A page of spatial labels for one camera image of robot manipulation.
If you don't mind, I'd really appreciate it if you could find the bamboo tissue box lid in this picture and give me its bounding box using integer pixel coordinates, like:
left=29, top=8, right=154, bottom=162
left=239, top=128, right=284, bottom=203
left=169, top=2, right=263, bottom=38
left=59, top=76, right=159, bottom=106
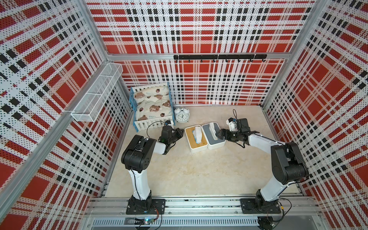
left=185, top=126, right=208, bottom=150

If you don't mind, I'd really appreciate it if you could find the blue tissue paper pack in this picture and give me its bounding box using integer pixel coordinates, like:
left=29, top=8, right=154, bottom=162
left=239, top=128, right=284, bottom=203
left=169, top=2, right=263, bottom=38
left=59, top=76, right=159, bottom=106
left=192, top=126, right=202, bottom=144

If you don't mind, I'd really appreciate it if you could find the white tissue box base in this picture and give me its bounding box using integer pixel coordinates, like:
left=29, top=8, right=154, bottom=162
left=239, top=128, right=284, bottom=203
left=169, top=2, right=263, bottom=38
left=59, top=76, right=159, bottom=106
left=184, top=125, right=209, bottom=153

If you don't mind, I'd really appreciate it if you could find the white tissue box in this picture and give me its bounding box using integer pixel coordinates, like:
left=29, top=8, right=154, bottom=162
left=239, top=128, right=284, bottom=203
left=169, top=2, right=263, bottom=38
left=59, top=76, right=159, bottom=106
left=201, top=122, right=227, bottom=150

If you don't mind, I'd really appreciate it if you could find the grey tissue box lid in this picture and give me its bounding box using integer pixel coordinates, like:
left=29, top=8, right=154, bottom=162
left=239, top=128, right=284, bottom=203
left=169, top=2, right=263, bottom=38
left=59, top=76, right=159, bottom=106
left=202, top=123, right=225, bottom=146

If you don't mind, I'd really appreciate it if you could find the yellow tissue paper pack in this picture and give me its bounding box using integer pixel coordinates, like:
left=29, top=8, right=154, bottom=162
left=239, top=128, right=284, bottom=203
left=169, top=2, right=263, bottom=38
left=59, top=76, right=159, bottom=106
left=209, top=122, right=218, bottom=140

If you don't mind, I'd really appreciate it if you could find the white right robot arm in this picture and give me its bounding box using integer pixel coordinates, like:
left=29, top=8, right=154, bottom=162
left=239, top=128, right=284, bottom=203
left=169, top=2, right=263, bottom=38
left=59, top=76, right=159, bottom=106
left=216, top=118, right=309, bottom=214

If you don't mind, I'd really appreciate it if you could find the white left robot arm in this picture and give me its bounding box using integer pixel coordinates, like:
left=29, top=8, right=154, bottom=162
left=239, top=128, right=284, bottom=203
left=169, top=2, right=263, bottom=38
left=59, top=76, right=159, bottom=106
left=121, top=125, right=184, bottom=215

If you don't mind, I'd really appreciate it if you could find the white alarm clock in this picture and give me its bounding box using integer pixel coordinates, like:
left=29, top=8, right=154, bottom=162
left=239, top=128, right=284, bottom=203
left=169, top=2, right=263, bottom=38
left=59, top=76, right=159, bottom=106
left=174, top=107, right=190, bottom=123

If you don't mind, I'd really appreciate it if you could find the blue white toy crib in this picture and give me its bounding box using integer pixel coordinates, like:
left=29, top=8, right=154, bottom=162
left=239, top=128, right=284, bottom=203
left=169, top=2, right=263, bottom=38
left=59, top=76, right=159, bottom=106
left=129, top=82, right=175, bottom=132

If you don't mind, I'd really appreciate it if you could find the bear print bedding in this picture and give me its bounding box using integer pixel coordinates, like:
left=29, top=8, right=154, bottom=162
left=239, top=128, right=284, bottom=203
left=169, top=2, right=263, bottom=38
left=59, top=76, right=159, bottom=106
left=133, top=86, right=173, bottom=121

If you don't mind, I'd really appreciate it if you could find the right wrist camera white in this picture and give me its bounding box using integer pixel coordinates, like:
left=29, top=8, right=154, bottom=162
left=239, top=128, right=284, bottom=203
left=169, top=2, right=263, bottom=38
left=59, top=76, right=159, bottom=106
left=226, top=117, right=238, bottom=132

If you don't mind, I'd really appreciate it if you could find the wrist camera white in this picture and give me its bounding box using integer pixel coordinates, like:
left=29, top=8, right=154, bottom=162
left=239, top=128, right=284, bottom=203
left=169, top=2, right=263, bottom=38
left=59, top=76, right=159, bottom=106
left=226, top=117, right=238, bottom=132
left=164, top=120, right=174, bottom=128

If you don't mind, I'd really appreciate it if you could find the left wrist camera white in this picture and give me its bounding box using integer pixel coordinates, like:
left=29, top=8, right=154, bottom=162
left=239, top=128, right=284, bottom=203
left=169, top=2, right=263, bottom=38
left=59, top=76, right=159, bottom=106
left=164, top=120, right=174, bottom=128

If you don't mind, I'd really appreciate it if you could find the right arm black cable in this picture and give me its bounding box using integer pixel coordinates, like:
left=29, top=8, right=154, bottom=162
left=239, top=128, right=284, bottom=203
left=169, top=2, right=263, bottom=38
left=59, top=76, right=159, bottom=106
left=232, top=108, right=310, bottom=225

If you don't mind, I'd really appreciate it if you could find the black hook rail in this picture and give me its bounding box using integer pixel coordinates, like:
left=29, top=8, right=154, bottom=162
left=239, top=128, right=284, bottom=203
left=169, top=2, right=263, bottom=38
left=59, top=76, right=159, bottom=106
left=173, top=54, right=267, bottom=61

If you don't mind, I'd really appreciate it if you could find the white wire basket shelf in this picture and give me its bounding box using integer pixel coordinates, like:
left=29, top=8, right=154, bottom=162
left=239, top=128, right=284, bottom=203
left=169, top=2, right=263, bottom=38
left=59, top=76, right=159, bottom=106
left=71, top=63, right=123, bottom=122

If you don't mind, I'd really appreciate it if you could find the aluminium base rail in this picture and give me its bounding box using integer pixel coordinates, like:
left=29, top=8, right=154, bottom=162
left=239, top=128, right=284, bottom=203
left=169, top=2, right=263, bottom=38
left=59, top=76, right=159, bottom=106
left=81, top=194, right=327, bottom=230

